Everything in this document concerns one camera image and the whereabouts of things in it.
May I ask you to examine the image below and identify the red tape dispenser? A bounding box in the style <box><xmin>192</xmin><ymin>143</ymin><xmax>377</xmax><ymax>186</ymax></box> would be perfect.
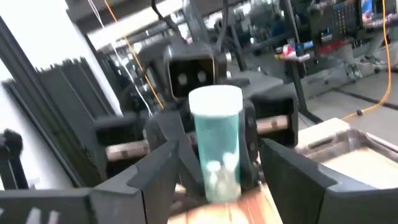
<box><xmin>281</xmin><ymin>43</ymin><xmax>295</xmax><ymax>58</ymax></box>

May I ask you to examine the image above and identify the black pegboard panel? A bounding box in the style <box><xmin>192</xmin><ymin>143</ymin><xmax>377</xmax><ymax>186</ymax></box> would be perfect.
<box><xmin>310</xmin><ymin>0</ymin><xmax>361</xmax><ymax>47</ymax></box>

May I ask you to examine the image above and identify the dark side table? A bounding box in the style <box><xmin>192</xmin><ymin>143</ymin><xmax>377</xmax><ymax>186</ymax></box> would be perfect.
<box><xmin>275</xmin><ymin>52</ymin><xmax>312</xmax><ymax>113</ymax></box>

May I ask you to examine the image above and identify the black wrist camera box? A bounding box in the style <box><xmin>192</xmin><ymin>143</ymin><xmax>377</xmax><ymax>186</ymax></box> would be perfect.
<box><xmin>164</xmin><ymin>46</ymin><xmax>228</xmax><ymax>100</ymax></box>

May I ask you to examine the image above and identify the yellow extension cable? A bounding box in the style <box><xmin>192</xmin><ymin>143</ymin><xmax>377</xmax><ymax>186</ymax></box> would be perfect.
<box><xmin>340</xmin><ymin>0</ymin><xmax>393</xmax><ymax>121</ymax></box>

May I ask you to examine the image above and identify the black aluminium upright post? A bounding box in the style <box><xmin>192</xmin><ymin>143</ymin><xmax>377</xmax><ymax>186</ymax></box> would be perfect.
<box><xmin>0</xmin><ymin>15</ymin><xmax>106</xmax><ymax>188</ymax></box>

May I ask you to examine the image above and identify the grey desk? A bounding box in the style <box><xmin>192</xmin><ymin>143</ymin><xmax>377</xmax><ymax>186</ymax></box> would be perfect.
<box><xmin>226</xmin><ymin>70</ymin><xmax>284</xmax><ymax>94</ymax></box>

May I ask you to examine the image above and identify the green medicine bottle white cap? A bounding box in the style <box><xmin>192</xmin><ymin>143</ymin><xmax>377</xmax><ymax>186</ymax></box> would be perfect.
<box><xmin>188</xmin><ymin>84</ymin><xmax>244</xmax><ymax>205</ymax></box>

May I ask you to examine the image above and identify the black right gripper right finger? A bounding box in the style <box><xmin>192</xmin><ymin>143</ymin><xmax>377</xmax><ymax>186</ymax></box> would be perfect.
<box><xmin>259</xmin><ymin>138</ymin><xmax>398</xmax><ymax>224</ymax></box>

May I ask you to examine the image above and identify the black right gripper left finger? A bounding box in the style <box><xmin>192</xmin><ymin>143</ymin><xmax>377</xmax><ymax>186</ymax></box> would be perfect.
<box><xmin>0</xmin><ymin>139</ymin><xmax>181</xmax><ymax>224</ymax></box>

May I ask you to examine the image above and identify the clear plastic bin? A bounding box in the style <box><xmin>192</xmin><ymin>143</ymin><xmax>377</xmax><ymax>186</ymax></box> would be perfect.
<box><xmin>310</xmin><ymin>127</ymin><xmax>398</xmax><ymax>190</ymax></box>

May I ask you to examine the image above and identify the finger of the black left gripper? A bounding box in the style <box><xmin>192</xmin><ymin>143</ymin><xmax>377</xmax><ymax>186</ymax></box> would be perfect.
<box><xmin>239</xmin><ymin>98</ymin><xmax>264</xmax><ymax>191</ymax></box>
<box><xmin>144</xmin><ymin>110</ymin><xmax>200</xmax><ymax>199</ymax></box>

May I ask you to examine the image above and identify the dark grey divider panel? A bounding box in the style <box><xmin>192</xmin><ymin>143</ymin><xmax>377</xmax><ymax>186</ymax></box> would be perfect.
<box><xmin>35</xmin><ymin>57</ymin><xmax>122</xmax><ymax>175</ymax></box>

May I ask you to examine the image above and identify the thin yellow cable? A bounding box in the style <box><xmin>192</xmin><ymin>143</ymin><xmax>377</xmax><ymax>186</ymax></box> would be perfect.
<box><xmin>103</xmin><ymin>0</ymin><xmax>165</xmax><ymax>110</ymax></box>

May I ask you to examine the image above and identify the person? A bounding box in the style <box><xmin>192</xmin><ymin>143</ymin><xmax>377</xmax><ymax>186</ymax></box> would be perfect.
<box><xmin>269</xmin><ymin>12</ymin><xmax>289</xmax><ymax>41</ymax></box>
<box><xmin>340</xmin><ymin>30</ymin><xmax>388</xmax><ymax>80</ymax></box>

